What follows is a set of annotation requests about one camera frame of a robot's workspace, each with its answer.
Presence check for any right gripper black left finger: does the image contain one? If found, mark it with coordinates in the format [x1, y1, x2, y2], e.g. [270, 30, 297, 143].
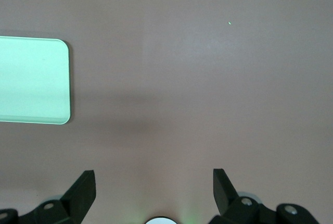
[0, 170, 97, 224]

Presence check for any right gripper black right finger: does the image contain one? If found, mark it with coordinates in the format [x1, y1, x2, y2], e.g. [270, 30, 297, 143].
[209, 168, 320, 224]

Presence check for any mint green rectangular tray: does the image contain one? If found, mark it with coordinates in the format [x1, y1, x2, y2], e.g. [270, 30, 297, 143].
[0, 35, 72, 126]

